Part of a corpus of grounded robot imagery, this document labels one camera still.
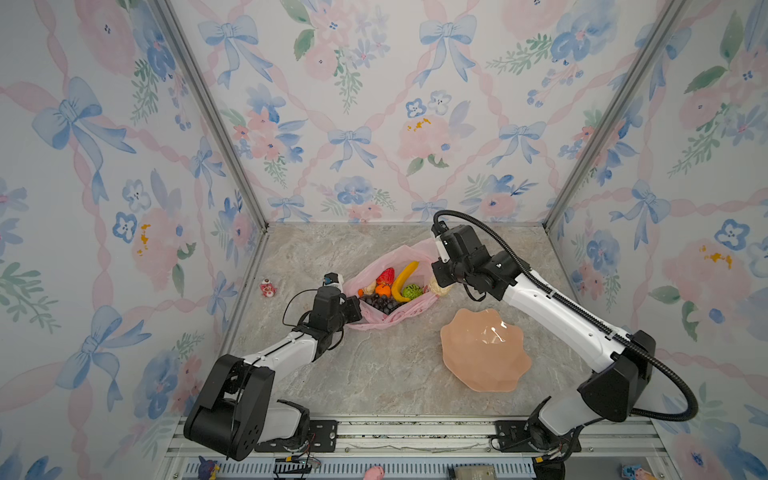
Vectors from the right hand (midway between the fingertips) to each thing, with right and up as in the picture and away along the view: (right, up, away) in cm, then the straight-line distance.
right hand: (440, 259), depth 79 cm
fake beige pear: (-20, -9, +16) cm, 27 cm away
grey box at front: (+5, -47, -13) cm, 49 cm away
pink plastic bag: (-4, +2, +16) cm, 16 cm away
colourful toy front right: (+42, -48, -12) cm, 65 cm away
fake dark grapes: (-15, -14, +13) cm, 24 cm away
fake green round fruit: (-6, -10, +15) cm, 19 cm away
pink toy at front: (-17, -48, -11) cm, 53 cm away
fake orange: (-15, -10, +18) cm, 26 cm away
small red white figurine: (-53, -10, +18) cm, 57 cm away
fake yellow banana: (-10, -8, +21) cm, 25 cm away
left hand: (-22, -12, +10) cm, 27 cm away
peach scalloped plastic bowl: (+14, -27, +7) cm, 31 cm away
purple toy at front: (-54, -46, -14) cm, 72 cm away
